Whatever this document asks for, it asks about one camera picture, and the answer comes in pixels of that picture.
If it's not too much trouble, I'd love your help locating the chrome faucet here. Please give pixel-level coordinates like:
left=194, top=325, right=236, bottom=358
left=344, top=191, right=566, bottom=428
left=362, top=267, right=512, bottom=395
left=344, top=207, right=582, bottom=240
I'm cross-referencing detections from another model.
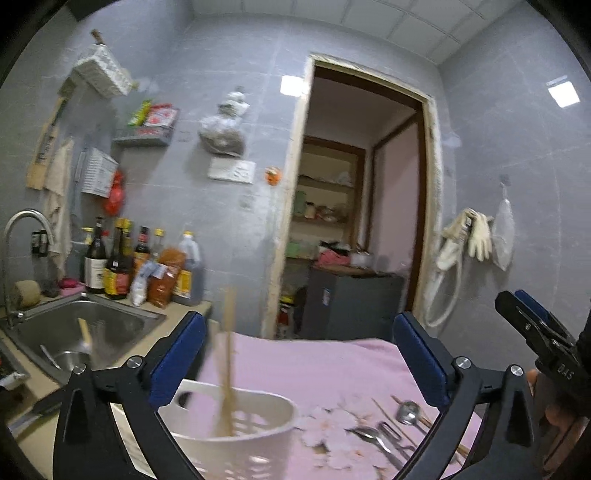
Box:
left=0, top=209, right=57, bottom=329

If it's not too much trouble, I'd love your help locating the white wall socket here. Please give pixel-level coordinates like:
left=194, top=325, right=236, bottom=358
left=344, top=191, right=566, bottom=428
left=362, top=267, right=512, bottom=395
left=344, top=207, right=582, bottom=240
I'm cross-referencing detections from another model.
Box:
left=231, top=160, right=257, bottom=185

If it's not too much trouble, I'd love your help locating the hanging white plastic bag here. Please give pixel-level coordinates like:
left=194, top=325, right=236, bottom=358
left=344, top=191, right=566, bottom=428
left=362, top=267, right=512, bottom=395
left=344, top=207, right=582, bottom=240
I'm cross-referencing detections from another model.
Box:
left=491, top=182, right=515, bottom=272

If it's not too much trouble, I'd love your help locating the pink floral table cloth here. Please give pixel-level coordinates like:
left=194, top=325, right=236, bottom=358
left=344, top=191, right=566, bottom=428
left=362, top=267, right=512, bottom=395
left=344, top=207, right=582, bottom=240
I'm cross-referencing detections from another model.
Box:
left=194, top=332, right=486, bottom=480

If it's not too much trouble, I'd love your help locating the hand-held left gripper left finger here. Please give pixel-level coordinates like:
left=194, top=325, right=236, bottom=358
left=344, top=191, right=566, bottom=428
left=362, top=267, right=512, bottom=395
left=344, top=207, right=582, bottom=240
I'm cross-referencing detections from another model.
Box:
left=53, top=311, right=207, bottom=480

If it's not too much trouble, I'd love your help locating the black handled knife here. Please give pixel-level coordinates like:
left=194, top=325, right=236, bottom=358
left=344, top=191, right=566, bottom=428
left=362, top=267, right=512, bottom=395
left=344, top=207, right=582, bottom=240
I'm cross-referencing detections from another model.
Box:
left=32, top=396, right=64, bottom=417

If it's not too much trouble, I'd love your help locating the wooden handled spatula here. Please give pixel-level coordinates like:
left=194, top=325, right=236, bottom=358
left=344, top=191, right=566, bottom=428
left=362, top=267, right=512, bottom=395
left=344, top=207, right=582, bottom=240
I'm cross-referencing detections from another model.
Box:
left=76, top=317, right=93, bottom=354

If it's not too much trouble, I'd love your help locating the wooden chopstick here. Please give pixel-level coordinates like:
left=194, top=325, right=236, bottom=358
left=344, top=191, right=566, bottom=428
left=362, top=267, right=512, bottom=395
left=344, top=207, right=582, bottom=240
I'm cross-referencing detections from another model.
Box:
left=213, top=329, right=234, bottom=439
left=216, top=287, right=238, bottom=437
left=372, top=399, right=404, bottom=433
left=391, top=395, right=470, bottom=459

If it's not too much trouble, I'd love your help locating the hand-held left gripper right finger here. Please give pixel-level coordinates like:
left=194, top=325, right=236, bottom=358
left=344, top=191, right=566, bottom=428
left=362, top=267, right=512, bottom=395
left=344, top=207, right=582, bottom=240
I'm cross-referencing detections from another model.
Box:
left=392, top=311, right=544, bottom=480

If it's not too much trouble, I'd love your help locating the stainless steel sink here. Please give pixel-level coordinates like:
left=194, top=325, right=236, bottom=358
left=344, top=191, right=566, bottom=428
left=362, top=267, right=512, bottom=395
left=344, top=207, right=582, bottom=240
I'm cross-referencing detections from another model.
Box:
left=0, top=295, right=167, bottom=385

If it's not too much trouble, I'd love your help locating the red cloth bundle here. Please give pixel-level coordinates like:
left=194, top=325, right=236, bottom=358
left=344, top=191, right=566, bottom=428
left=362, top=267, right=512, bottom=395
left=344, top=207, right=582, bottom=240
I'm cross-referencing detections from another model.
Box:
left=318, top=248, right=352, bottom=269

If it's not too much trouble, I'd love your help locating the dark bottle white label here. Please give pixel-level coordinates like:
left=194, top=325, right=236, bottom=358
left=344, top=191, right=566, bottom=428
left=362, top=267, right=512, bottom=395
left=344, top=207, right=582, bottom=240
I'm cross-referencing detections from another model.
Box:
left=84, top=216, right=108, bottom=294

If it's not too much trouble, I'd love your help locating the wooden shelf unit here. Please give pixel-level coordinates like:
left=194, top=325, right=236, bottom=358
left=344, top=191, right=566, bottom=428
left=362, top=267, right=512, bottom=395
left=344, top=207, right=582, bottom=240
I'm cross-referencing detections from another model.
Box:
left=293, top=136, right=366, bottom=260

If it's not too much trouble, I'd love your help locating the orange spice bag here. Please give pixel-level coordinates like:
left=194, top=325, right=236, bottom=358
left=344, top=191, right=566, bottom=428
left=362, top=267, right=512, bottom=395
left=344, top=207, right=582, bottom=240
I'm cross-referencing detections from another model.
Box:
left=147, top=247, right=188, bottom=309

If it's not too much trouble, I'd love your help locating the white plastic utensil basket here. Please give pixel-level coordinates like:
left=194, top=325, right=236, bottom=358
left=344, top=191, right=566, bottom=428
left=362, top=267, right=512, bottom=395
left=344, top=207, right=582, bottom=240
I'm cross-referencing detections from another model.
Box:
left=113, top=379, right=299, bottom=480

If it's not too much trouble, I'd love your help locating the white wall box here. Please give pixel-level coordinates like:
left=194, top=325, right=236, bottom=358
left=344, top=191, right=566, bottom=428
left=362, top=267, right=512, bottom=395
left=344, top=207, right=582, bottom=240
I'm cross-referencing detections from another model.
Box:
left=82, top=147, right=120, bottom=199

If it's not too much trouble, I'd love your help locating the thin white cable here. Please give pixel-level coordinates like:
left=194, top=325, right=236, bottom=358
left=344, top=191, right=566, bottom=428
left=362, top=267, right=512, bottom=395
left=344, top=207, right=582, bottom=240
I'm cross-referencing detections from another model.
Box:
left=269, top=185, right=279, bottom=260

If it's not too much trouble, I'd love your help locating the hanging metal utensil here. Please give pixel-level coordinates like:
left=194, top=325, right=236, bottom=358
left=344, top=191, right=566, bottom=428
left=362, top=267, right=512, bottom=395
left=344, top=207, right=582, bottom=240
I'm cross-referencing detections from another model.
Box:
left=72, top=150, right=86, bottom=232

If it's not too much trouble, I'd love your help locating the metal bowl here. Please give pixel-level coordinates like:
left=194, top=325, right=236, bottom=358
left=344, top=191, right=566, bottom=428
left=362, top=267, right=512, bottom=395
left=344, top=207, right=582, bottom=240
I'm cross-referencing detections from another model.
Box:
left=43, top=350, right=98, bottom=385

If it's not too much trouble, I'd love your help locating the white sprayer hose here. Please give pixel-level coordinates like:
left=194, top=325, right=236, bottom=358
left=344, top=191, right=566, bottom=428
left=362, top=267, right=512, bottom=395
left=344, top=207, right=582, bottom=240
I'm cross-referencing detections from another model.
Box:
left=422, top=221, right=467, bottom=329

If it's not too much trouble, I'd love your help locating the tan loofah sponge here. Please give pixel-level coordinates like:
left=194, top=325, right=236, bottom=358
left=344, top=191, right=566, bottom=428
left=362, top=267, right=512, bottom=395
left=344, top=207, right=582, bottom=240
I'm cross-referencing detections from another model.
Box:
left=11, top=280, right=42, bottom=309

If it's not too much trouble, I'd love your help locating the hanging clear plastic bag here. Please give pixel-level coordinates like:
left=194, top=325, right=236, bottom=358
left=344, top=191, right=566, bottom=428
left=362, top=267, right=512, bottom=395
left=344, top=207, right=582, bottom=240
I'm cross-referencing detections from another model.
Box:
left=198, top=87, right=250, bottom=158

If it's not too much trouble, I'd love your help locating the red snack packet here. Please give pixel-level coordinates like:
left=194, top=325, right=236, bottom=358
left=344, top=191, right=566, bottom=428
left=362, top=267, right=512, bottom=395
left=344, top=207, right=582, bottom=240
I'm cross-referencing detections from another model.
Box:
left=143, top=103, right=180, bottom=128

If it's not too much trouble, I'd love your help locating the dark bottle red label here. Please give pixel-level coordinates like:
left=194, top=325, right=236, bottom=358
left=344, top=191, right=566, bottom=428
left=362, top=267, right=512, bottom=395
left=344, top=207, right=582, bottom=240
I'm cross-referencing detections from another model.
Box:
left=132, top=226, right=153, bottom=278

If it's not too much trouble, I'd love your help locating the grey cabinet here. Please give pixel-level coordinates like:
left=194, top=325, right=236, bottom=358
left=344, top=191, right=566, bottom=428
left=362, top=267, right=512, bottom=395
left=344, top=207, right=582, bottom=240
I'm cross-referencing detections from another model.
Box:
left=300, top=267, right=407, bottom=340

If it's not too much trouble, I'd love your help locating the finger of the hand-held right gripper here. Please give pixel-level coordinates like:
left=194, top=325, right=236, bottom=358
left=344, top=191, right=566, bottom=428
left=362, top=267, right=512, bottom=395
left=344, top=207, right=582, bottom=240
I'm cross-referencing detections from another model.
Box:
left=514, top=289, right=578, bottom=343
left=494, top=291, right=557, bottom=358

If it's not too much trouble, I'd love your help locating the white blue packet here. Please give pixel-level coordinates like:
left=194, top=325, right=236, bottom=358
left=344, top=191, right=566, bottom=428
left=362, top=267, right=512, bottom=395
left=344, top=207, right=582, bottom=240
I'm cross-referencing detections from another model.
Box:
left=130, top=261, right=163, bottom=306

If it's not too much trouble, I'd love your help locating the green snack packet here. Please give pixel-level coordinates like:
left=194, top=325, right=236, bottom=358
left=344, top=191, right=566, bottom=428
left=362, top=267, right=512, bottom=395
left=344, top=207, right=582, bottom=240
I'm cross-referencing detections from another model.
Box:
left=128, top=99, right=153, bottom=128

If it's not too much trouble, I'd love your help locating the person's right hand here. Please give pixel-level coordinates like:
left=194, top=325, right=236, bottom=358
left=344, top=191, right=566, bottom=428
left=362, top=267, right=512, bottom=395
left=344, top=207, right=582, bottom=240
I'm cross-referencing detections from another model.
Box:
left=544, top=401, right=591, bottom=476

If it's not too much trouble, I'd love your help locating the worn wooden door frame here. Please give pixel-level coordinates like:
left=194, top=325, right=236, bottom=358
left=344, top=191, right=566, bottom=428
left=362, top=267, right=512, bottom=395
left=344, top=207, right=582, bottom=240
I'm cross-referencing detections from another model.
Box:
left=260, top=52, right=447, bottom=340

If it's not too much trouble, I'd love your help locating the cooking oil jug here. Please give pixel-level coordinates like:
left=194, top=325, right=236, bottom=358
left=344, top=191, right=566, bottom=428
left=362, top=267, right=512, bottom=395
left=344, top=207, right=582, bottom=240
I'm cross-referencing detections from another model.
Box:
left=174, top=230, right=204, bottom=306

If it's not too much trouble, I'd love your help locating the white slatted wall basket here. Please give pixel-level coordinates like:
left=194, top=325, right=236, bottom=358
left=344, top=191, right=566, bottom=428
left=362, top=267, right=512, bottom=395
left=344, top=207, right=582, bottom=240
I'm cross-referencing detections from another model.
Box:
left=71, top=43, right=135, bottom=99

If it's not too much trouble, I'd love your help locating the red plastic bag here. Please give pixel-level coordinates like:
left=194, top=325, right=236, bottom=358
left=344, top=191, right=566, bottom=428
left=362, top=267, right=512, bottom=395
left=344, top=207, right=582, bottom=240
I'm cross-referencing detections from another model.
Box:
left=103, top=169, right=127, bottom=217

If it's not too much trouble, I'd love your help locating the large metal spoon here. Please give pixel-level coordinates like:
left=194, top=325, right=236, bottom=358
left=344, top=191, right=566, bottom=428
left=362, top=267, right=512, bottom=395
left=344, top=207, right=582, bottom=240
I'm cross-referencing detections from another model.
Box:
left=394, top=400, right=433, bottom=428

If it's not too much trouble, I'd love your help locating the grey wall shelf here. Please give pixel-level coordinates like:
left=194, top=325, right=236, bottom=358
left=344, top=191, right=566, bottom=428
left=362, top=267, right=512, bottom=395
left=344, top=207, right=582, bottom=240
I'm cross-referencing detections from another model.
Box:
left=112, top=126, right=174, bottom=148

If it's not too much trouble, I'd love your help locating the cream hanging towel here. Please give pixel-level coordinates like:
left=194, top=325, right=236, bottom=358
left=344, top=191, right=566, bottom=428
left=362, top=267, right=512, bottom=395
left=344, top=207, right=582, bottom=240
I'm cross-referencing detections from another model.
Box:
left=43, top=138, right=75, bottom=278

